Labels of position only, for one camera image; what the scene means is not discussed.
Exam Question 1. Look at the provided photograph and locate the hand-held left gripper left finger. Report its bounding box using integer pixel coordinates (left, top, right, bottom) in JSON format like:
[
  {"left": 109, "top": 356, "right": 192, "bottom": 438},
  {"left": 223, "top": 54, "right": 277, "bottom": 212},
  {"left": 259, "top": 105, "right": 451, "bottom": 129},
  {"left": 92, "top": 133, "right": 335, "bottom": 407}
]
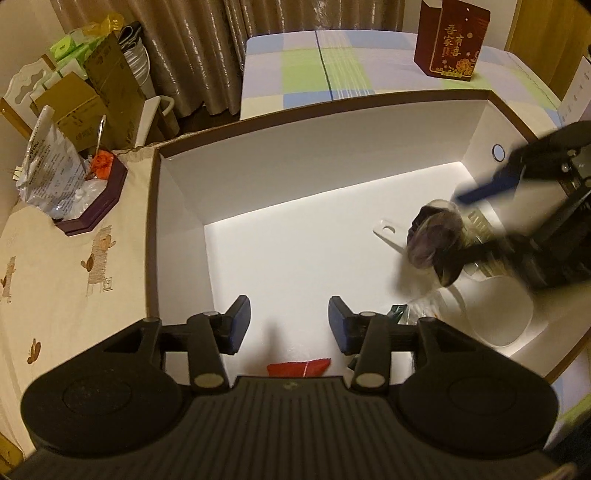
[{"left": 95, "top": 295, "right": 251, "bottom": 394}]

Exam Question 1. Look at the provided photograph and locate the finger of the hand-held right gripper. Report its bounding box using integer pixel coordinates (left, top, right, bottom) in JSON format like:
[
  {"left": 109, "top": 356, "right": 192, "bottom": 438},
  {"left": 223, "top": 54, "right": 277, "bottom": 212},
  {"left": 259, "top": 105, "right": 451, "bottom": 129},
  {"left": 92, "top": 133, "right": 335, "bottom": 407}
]
[
  {"left": 462, "top": 230, "right": 539, "bottom": 269},
  {"left": 454, "top": 121, "right": 591, "bottom": 205}
]

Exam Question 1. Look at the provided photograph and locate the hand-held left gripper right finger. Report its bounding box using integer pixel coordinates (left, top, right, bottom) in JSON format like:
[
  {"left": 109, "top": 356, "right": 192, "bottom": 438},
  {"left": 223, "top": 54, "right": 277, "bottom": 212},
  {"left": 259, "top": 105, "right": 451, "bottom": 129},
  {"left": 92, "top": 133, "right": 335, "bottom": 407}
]
[{"left": 328, "top": 296, "right": 485, "bottom": 395}]

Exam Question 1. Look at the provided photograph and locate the red packet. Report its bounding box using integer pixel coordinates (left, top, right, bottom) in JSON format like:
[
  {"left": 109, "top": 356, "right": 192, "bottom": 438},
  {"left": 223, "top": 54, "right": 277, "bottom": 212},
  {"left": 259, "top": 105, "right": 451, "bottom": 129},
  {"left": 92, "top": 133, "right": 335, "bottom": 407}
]
[{"left": 266, "top": 357, "right": 332, "bottom": 378}]

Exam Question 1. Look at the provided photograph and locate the white plastic spoon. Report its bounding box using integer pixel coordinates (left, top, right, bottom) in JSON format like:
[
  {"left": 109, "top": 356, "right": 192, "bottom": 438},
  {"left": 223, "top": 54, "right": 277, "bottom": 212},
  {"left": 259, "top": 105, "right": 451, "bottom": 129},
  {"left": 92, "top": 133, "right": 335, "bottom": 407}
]
[{"left": 373, "top": 219, "right": 542, "bottom": 348}]

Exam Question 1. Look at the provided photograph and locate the bag of cotton swabs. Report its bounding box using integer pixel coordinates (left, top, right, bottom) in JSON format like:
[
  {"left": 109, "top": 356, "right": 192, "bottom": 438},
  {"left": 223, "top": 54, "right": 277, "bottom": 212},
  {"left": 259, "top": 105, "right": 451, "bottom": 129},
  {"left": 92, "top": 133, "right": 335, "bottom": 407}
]
[{"left": 389, "top": 300, "right": 445, "bottom": 325}]

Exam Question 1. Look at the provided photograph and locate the brown cardboard box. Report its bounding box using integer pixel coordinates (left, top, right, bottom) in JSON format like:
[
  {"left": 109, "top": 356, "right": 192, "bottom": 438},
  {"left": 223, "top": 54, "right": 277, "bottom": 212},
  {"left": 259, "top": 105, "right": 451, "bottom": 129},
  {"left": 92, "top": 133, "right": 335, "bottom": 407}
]
[{"left": 146, "top": 89, "right": 591, "bottom": 385}]

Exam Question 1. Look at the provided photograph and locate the white product box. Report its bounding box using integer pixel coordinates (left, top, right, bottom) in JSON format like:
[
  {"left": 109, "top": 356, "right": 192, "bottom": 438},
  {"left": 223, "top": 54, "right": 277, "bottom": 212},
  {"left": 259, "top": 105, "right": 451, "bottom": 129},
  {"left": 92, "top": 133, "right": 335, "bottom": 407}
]
[{"left": 556, "top": 59, "right": 591, "bottom": 131}]

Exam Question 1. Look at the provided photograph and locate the red gift box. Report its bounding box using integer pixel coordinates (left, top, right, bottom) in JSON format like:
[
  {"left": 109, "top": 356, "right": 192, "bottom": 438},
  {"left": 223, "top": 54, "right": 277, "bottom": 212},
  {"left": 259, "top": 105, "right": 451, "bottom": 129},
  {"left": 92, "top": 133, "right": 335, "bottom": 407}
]
[{"left": 413, "top": 0, "right": 491, "bottom": 82}]

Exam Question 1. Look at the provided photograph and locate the wooden door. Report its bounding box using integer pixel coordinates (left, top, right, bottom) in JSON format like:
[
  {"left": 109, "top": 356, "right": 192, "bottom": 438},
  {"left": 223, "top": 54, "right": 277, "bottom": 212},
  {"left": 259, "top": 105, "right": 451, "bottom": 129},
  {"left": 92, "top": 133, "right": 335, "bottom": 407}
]
[{"left": 505, "top": 0, "right": 591, "bottom": 58}]

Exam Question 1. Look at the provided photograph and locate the beige printed cloth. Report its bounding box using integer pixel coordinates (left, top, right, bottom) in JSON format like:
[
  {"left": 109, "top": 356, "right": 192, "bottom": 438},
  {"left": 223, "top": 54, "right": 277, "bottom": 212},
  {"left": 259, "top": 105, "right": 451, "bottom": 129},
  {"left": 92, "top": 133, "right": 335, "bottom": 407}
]
[{"left": 0, "top": 147, "right": 160, "bottom": 446}]

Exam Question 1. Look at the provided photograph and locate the purple tray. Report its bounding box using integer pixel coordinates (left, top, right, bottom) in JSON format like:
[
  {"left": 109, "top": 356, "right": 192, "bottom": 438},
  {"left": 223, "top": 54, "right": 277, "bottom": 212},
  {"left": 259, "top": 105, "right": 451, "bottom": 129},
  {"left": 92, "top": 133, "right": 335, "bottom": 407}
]
[{"left": 51, "top": 154, "right": 129, "bottom": 239}]

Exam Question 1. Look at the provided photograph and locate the orange toy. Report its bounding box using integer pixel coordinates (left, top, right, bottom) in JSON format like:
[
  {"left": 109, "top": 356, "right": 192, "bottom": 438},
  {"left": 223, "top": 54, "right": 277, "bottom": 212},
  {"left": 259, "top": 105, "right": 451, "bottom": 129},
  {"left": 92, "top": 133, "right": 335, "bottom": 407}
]
[{"left": 89, "top": 151, "right": 115, "bottom": 179}]

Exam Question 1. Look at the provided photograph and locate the metal spoon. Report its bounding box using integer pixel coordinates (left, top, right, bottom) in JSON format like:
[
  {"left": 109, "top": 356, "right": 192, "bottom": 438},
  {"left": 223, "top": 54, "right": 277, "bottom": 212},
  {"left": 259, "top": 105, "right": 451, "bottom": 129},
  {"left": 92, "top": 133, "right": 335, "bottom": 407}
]
[{"left": 94, "top": 114, "right": 107, "bottom": 158}]

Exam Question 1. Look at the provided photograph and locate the clear plastic bag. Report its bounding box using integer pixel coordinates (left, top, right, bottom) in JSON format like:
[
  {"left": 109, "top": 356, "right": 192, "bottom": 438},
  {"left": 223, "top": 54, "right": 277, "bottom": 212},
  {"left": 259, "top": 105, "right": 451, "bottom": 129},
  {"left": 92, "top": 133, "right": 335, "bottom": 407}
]
[{"left": 16, "top": 105, "right": 89, "bottom": 219}]

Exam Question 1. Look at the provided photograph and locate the large cardboard box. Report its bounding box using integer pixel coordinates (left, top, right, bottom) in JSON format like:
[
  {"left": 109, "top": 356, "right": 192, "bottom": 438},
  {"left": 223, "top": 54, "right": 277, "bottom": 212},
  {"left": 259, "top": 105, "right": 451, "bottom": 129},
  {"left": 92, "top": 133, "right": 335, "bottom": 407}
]
[{"left": 83, "top": 32, "right": 149, "bottom": 151}]

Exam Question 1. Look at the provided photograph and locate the small cardboard box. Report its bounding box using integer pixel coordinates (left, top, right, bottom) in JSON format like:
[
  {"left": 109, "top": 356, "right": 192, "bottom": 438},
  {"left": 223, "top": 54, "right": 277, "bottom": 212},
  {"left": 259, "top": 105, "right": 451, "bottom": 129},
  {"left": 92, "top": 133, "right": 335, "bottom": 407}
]
[{"left": 30, "top": 71, "right": 110, "bottom": 154}]

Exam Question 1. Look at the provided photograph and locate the brown curtain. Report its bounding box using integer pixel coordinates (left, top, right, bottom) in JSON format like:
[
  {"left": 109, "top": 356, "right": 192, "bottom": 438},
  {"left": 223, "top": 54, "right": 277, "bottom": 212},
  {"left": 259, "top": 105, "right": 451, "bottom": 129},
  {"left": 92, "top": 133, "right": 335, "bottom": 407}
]
[{"left": 48, "top": 0, "right": 423, "bottom": 121}]

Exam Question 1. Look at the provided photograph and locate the white ribbed basket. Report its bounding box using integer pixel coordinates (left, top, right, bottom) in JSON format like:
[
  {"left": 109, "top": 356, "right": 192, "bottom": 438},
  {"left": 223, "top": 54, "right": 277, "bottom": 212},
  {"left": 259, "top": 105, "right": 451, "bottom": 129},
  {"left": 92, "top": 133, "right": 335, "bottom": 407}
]
[{"left": 117, "top": 22, "right": 153, "bottom": 99}]

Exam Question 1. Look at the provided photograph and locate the white chair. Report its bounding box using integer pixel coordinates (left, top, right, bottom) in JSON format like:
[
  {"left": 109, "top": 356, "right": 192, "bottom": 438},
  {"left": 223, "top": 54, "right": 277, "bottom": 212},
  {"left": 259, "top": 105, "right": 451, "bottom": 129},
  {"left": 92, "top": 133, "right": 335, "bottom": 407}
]
[{"left": 0, "top": 54, "right": 175, "bottom": 149}]

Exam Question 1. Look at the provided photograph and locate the green tissue pack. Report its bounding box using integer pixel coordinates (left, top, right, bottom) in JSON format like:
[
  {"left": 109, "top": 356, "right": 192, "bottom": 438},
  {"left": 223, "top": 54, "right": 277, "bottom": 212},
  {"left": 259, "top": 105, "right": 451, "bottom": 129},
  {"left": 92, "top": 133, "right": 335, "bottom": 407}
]
[{"left": 48, "top": 34, "right": 108, "bottom": 89}]

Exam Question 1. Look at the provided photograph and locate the yellow plastic bag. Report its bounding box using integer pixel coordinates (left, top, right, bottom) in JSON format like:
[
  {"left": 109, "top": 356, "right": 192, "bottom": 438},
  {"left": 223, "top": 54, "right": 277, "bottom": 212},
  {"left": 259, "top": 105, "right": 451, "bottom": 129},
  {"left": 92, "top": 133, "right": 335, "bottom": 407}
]
[{"left": 80, "top": 12, "right": 126, "bottom": 38}]

